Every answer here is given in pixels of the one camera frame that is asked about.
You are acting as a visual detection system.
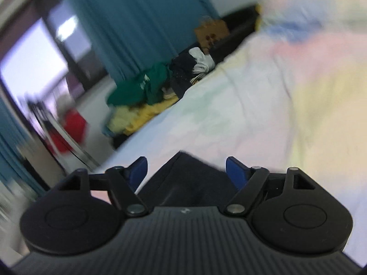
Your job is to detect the white cloth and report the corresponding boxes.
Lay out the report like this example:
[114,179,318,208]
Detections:
[189,47,216,75]

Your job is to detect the yellow cloth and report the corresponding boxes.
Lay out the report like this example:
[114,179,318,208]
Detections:
[125,94,180,136]

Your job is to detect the pastel tie-dye blanket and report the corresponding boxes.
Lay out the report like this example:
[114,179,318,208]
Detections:
[95,0,367,267]

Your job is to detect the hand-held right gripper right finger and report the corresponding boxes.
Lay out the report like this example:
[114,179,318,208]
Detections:
[224,157,316,215]

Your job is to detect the dark framed window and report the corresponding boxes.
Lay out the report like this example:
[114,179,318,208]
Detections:
[0,0,108,127]

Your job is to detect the black sofa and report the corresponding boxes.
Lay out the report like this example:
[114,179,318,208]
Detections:
[178,4,260,65]

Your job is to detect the black pants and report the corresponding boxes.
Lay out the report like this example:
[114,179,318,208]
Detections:
[137,151,239,207]

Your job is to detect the brown paper bag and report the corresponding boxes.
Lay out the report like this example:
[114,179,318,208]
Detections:
[194,16,230,50]

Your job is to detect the black cloth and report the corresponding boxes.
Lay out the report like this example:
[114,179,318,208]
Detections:
[169,54,199,99]

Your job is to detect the garment steamer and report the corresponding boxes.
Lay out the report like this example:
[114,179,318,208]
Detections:
[27,96,99,170]

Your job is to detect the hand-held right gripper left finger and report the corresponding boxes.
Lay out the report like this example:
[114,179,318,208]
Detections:
[49,157,149,217]

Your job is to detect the green hoodie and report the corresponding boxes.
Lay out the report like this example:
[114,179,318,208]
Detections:
[107,62,173,107]

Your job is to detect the red cloth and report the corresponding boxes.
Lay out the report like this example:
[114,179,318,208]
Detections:
[47,108,88,156]

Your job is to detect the light green cloth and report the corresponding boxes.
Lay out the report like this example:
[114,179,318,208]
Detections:
[107,107,139,134]

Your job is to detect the teal curtain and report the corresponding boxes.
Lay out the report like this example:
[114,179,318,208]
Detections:
[48,0,222,88]
[0,96,48,198]

